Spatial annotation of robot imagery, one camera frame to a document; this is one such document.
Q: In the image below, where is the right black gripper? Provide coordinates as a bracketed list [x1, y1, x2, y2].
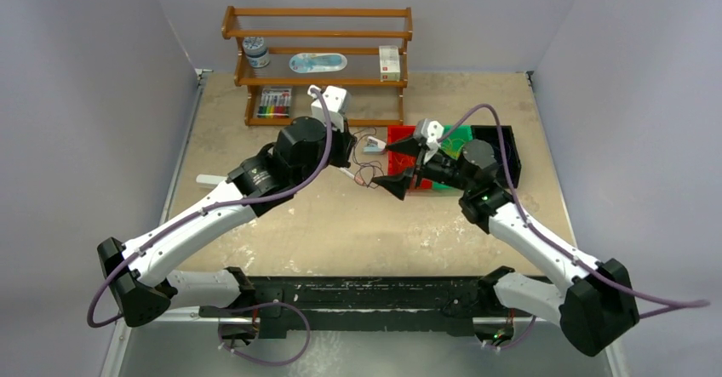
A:
[373, 133, 473, 201]

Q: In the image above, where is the dark thin cable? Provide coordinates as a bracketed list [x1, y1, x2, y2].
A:
[348, 129, 390, 191]

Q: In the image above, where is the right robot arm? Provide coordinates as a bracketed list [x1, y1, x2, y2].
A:
[372, 140, 640, 357]

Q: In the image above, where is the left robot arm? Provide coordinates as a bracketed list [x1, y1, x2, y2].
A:
[97, 114, 356, 327]

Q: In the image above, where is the red plastic bin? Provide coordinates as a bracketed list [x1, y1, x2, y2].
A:
[387, 125, 432, 191]

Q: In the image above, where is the white pen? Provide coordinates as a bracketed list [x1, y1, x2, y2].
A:
[340, 168, 364, 186]

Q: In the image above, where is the green plastic bin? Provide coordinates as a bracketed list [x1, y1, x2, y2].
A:
[431, 125, 473, 191]

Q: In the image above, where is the marker pen set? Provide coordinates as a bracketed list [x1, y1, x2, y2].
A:
[256, 86, 293, 119]

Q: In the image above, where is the blue oval packaged item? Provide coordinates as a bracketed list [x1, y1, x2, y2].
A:
[289, 53, 347, 74]

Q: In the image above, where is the black plastic bin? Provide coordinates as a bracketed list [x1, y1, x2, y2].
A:
[471, 125, 522, 189]

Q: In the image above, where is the wooden shelf rack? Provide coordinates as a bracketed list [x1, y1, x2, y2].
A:
[221, 6, 414, 127]

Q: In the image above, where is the white red box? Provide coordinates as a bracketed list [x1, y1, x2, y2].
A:
[378, 45, 401, 82]

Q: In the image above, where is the blue white jar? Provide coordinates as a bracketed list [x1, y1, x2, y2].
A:
[242, 37, 270, 69]

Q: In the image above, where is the white rectangular eraser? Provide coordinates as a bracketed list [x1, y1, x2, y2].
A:
[195, 174, 226, 188]

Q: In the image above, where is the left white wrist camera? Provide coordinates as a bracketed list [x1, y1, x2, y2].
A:
[307, 85, 351, 132]

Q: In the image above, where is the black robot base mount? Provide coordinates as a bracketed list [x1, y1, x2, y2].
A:
[199, 275, 526, 345]

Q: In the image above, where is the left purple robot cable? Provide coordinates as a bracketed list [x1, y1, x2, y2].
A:
[86, 87, 334, 367]

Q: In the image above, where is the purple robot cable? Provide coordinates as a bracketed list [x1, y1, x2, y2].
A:
[439, 103, 711, 351]
[86, 87, 334, 367]

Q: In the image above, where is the aluminium rail frame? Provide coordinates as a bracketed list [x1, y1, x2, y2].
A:
[102, 72, 629, 376]

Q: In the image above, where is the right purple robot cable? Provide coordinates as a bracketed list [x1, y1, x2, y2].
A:
[439, 103, 711, 351]

